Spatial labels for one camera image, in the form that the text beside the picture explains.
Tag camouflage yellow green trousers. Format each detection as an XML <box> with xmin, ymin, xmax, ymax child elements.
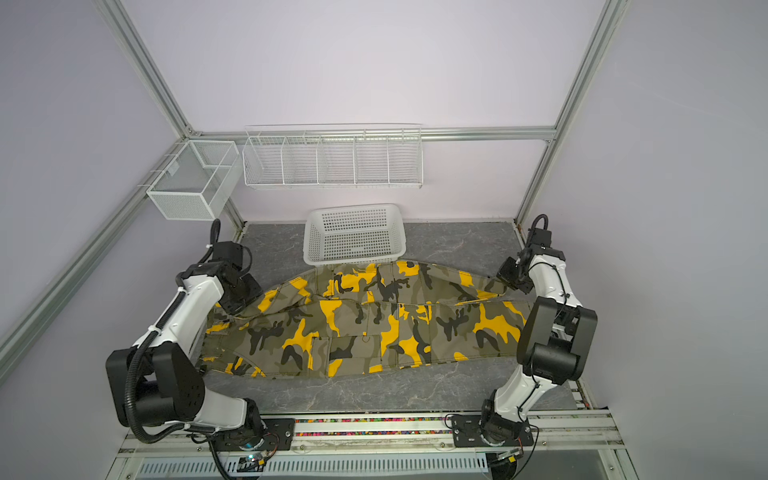
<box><xmin>197</xmin><ymin>260</ymin><xmax>531</xmax><ymax>379</ymax></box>

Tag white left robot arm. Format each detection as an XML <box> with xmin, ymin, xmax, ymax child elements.
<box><xmin>105</xmin><ymin>220</ymin><xmax>267</xmax><ymax>450</ymax></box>

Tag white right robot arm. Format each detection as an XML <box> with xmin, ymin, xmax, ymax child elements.
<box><xmin>446</xmin><ymin>214</ymin><xmax>598</xmax><ymax>448</ymax></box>

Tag small white mesh box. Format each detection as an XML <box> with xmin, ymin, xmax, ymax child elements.
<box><xmin>148</xmin><ymin>140</ymin><xmax>243</xmax><ymax>221</ymax></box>

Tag white perforated plastic basket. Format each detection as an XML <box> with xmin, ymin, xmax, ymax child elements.
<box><xmin>303</xmin><ymin>203</ymin><xmax>407</xmax><ymax>266</ymax></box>

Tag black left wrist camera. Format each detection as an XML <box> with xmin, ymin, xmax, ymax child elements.
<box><xmin>210</xmin><ymin>241</ymin><xmax>244</xmax><ymax>271</ymax></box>

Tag long white wire shelf basket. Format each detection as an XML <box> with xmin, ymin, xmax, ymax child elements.
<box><xmin>241</xmin><ymin>123</ymin><xmax>424</xmax><ymax>189</ymax></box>

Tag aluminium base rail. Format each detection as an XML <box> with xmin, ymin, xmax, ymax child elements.
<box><xmin>116</xmin><ymin>410</ymin><xmax>625</xmax><ymax>458</ymax></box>

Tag white ventilated cable duct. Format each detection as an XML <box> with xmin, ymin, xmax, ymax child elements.
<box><xmin>133</xmin><ymin>453</ymin><xmax>490</xmax><ymax>479</ymax></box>

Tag aluminium corner frame post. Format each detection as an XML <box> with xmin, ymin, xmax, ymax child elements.
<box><xmin>514</xmin><ymin>0</ymin><xmax>629</xmax><ymax>225</ymax></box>

